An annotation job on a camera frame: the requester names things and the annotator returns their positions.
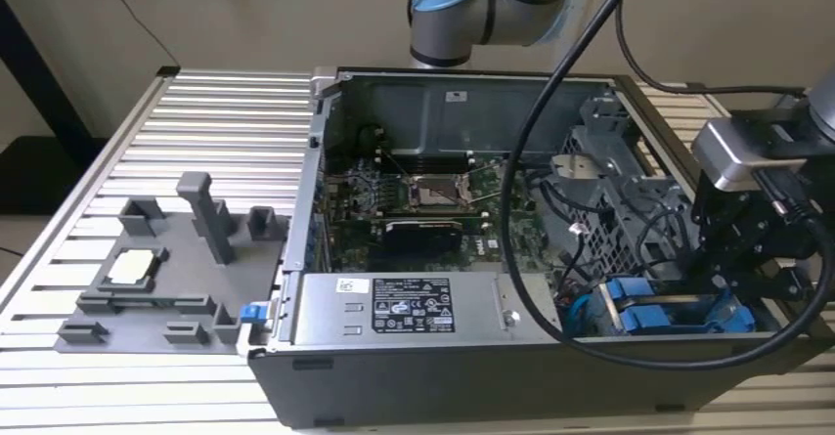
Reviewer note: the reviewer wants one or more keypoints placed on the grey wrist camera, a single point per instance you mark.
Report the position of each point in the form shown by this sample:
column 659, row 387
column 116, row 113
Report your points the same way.
column 736, row 161

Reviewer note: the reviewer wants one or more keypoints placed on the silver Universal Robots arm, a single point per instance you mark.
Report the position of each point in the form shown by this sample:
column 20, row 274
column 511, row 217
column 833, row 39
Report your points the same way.
column 515, row 14

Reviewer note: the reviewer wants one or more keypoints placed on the blue case latch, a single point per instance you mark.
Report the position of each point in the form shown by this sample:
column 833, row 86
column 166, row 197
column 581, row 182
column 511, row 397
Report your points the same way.
column 250, row 313

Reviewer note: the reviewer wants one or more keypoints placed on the black graphics card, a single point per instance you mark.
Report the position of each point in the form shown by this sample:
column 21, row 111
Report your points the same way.
column 420, row 234

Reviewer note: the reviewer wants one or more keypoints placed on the black RAM slot bank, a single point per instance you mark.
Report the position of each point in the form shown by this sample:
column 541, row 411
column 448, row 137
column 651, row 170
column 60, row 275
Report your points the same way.
column 479, row 216
column 424, row 159

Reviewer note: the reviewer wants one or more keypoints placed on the CPU chip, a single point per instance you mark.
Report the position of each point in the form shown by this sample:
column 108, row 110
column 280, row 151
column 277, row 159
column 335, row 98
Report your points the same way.
column 133, row 265

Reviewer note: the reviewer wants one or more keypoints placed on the open black PC case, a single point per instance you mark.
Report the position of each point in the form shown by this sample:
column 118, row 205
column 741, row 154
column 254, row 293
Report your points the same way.
column 456, row 386

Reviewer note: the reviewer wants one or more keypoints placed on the grey parts rack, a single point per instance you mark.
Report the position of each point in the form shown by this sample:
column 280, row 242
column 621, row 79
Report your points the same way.
column 196, row 278

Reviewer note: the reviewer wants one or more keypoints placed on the grey metal disk bay cage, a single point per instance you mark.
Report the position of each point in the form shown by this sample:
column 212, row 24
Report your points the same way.
column 607, row 200

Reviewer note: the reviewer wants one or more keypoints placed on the silver power supply unit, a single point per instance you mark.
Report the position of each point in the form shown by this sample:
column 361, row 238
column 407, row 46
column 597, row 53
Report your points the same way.
column 339, row 308

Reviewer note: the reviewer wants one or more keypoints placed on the green Dell motherboard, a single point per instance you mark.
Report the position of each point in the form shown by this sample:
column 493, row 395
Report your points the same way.
column 515, row 230

